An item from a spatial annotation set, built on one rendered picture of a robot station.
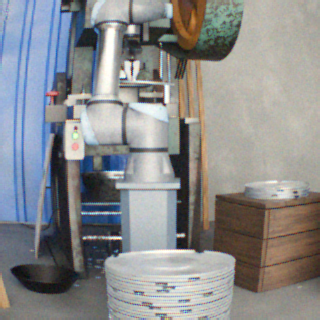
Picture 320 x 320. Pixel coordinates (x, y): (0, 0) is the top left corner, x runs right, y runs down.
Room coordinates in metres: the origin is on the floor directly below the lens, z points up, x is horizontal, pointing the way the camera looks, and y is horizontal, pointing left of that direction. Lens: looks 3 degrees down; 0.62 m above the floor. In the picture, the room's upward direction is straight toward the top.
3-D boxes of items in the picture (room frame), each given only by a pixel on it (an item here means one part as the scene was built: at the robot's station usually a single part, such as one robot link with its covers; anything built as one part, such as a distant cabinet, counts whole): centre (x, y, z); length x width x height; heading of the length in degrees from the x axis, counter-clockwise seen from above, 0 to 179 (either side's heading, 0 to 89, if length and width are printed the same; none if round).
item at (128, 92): (2.55, 0.13, 0.72); 0.25 x 0.14 x 0.14; 15
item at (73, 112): (2.71, 0.17, 0.67); 0.45 x 0.30 x 0.06; 105
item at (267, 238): (2.32, -0.46, 0.18); 0.40 x 0.38 x 0.35; 23
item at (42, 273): (2.13, 0.45, 0.04); 0.30 x 0.30 x 0.07
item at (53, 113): (2.41, 0.41, 0.62); 0.10 x 0.06 x 0.20; 105
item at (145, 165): (1.92, 0.03, 0.50); 0.15 x 0.15 x 0.10
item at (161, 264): (1.33, -0.02, 0.32); 0.29 x 0.29 x 0.01
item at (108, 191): (2.71, 0.17, 0.36); 0.34 x 0.34 x 0.10
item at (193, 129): (2.92, -0.05, 0.45); 0.92 x 0.12 x 0.90; 15
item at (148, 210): (1.92, 0.03, 0.23); 0.19 x 0.19 x 0.45; 88
